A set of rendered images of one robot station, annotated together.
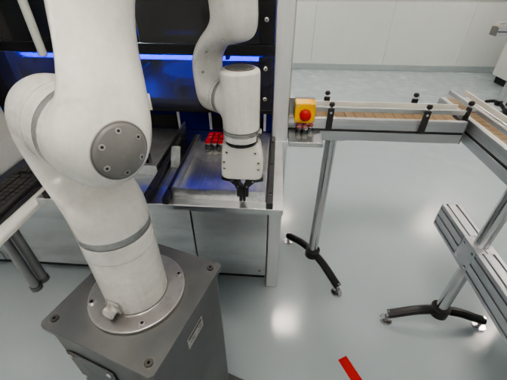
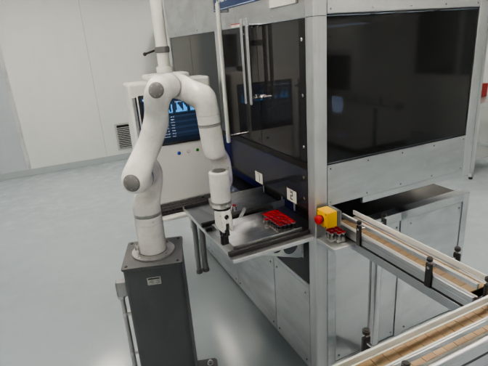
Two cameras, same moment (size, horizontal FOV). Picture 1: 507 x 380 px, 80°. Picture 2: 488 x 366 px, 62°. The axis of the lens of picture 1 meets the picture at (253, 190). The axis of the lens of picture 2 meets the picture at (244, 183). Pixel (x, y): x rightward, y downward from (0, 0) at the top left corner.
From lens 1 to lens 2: 1.46 m
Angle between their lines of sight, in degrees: 56
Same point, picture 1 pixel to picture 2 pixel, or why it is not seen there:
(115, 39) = (143, 153)
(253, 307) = not seen: outside the picture
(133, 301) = (141, 246)
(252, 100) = (215, 186)
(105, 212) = (136, 203)
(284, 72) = (311, 183)
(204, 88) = not seen: hidden behind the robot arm
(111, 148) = (127, 181)
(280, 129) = (311, 225)
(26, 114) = not seen: hidden behind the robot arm
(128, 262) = (139, 226)
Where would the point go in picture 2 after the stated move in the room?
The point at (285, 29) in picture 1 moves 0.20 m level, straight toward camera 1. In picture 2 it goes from (311, 155) to (269, 163)
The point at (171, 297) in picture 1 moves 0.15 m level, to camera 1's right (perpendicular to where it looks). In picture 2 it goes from (154, 257) to (165, 272)
